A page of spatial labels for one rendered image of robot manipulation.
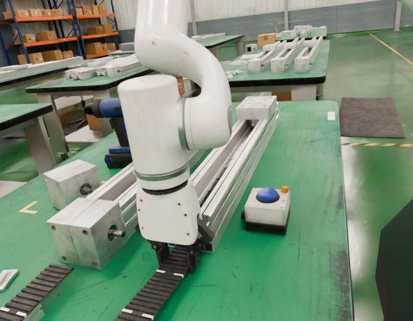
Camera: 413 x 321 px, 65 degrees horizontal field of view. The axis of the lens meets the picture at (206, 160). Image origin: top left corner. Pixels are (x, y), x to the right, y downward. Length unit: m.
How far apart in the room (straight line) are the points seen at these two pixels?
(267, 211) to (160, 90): 0.33
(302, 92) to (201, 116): 1.93
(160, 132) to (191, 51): 0.14
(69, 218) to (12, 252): 0.20
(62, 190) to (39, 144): 1.68
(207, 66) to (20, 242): 0.57
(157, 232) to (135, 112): 0.21
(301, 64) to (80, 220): 2.00
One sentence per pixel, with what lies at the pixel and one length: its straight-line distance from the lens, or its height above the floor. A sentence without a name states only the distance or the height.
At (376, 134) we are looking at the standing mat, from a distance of 3.52.
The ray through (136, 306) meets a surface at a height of 0.81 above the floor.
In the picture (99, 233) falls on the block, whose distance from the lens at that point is 0.64.
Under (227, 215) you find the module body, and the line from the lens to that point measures 0.70.
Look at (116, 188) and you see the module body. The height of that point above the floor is 0.85.
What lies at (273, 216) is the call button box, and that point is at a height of 0.82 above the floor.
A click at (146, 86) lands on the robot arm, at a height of 1.11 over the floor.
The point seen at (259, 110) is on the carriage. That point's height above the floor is 0.90.
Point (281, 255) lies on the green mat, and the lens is 0.63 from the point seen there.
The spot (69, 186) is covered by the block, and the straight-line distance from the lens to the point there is 0.85.
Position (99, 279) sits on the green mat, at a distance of 0.65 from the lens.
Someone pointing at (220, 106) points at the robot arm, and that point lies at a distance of 0.45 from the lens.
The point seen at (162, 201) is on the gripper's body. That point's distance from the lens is 0.51.
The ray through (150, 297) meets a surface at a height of 0.80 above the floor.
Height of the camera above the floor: 1.18
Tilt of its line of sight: 23 degrees down
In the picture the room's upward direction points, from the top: 7 degrees counter-clockwise
